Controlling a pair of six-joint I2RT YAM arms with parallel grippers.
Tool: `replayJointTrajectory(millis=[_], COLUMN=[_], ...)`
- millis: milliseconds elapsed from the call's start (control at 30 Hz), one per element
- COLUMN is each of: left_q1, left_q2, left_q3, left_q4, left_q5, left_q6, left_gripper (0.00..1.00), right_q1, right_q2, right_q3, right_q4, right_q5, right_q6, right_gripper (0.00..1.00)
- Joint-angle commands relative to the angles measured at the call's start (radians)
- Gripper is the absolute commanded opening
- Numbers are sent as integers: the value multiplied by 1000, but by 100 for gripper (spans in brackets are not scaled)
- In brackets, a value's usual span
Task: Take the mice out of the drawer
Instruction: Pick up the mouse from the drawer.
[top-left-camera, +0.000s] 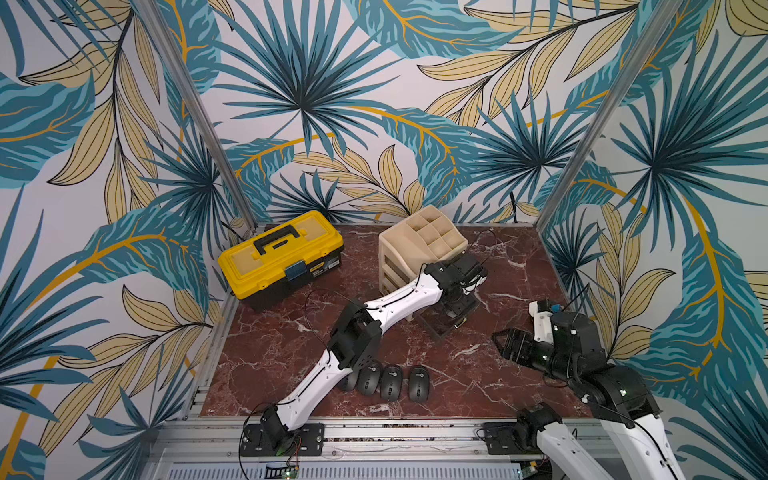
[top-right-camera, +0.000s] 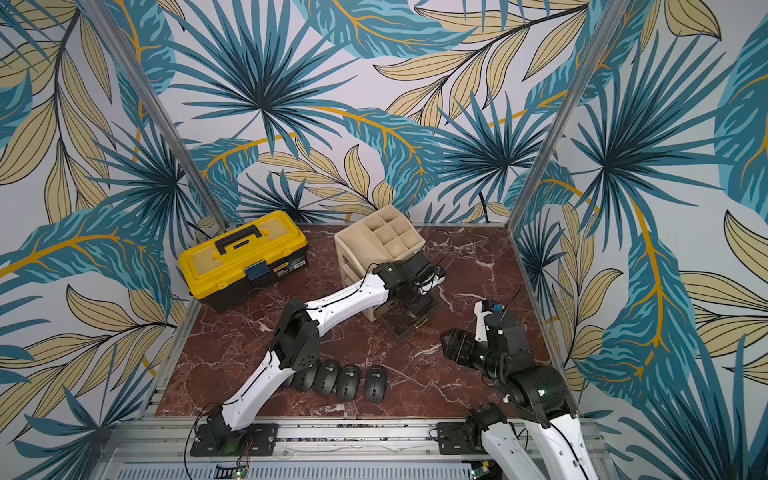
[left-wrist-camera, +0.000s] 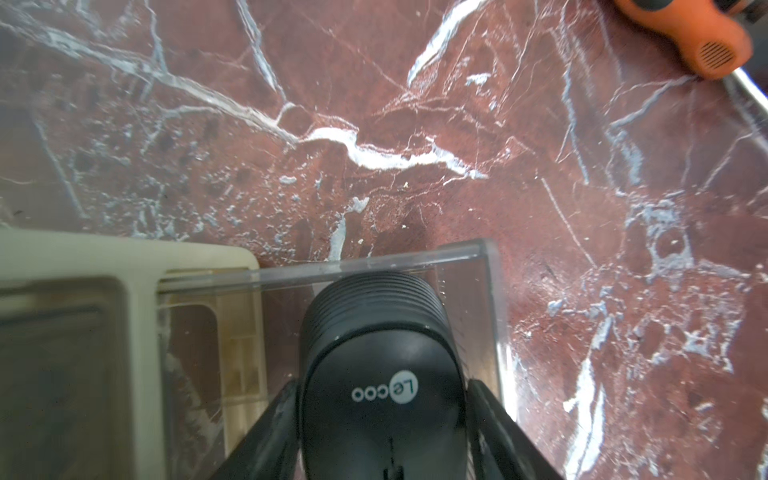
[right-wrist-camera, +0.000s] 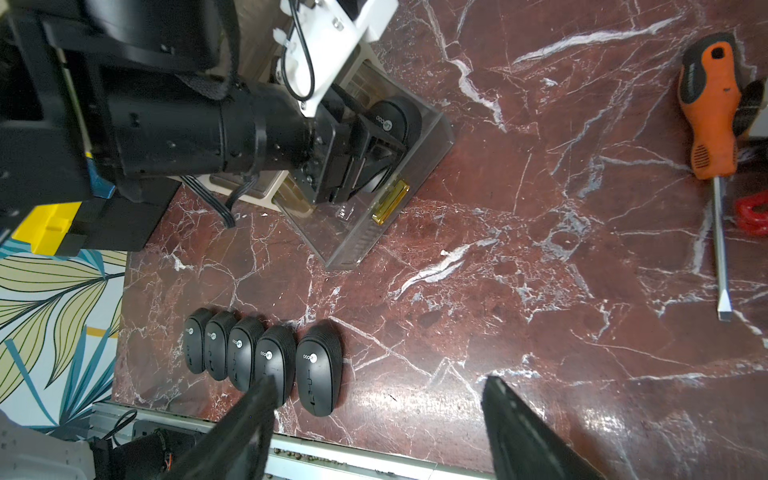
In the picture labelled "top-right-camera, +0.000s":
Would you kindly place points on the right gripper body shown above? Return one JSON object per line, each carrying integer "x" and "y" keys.
{"x": 462, "y": 346}

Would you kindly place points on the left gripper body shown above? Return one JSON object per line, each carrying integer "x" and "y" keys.
{"x": 415, "y": 291}

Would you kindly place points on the clear drawer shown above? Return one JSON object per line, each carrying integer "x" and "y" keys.
{"x": 400, "y": 319}

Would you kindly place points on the beige drawer organizer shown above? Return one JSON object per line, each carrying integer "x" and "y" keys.
{"x": 367, "y": 251}

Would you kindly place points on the black Lecoo mouse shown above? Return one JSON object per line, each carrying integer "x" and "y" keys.
{"x": 347, "y": 383}
{"x": 303, "y": 380}
{"x": 326, "y": 377}
{"x": 375, "y": 384}

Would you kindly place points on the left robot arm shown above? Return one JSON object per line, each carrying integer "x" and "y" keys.
{"x": 296, "y": 343}

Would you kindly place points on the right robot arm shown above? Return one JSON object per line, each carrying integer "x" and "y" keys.
{"x": 499, "y": 350}

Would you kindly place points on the yellow black toolbox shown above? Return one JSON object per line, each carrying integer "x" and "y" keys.
{"x": 224, "y": 271}

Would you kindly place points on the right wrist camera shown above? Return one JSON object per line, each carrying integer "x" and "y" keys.
{"x": 482, "y": 310}

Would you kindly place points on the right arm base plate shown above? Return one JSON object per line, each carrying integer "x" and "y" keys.
{"x": 458, "y": 438}

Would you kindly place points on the aluminium front rail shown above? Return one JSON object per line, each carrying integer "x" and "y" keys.
{"x": 314, "y": 448}

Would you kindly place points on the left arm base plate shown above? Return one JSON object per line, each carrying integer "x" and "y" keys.
{"x": 258, "y": 440}

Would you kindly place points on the right corner aluminium post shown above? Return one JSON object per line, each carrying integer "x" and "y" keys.
{"x": 598, "y": 43}

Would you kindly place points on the corner aluminium post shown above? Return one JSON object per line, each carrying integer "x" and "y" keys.
{"x": 598, "y": 43}
{"x": 115, "y": 41}

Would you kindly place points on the left corner aluminium post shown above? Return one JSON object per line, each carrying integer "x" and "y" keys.
{"x": 115, "y": 41}

